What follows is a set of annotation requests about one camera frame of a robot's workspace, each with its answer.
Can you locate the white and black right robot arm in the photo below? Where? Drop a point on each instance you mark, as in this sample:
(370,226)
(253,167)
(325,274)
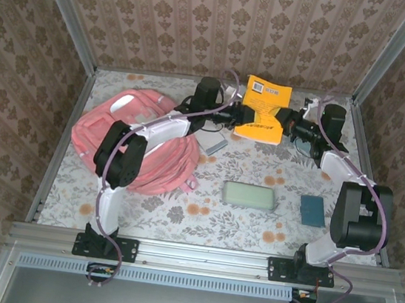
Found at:
(362,217)

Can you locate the floral table cover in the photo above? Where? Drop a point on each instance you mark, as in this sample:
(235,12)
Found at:
(215,228)

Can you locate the white notebook grey spine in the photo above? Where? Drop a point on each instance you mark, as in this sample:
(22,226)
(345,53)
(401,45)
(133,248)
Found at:
(215,144)

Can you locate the aluminium back rail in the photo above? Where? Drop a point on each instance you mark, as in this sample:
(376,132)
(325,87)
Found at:
(160,73)

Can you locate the aluminium side rail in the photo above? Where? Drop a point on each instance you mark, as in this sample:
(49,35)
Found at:
(363,143)
(78,105)

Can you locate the pale green pencil case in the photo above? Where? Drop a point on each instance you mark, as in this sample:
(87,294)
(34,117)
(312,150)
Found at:
(249,195)

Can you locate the pink backpack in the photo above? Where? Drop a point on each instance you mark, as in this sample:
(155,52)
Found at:
(89,133)

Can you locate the aluminium frame post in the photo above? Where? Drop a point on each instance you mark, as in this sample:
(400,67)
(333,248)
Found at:
(391,53)
(68,10)

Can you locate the yellow book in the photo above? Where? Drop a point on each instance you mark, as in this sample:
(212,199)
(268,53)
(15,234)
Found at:
(265,100)

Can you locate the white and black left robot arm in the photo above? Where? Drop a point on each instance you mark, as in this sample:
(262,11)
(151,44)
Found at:
(120,155)

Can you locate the small teal notebook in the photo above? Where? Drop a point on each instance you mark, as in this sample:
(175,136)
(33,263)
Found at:
(312,211)

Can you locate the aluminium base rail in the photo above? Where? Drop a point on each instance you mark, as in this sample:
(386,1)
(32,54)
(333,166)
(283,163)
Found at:
(203,260)

